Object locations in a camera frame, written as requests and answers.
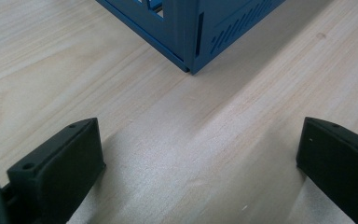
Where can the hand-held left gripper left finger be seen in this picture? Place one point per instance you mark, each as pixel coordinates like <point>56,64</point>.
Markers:
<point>59,174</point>

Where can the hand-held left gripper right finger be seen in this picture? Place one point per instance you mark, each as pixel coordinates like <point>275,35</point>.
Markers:
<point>338,168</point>

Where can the blue plastic file rack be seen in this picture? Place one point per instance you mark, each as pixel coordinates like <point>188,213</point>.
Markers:
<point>186,28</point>

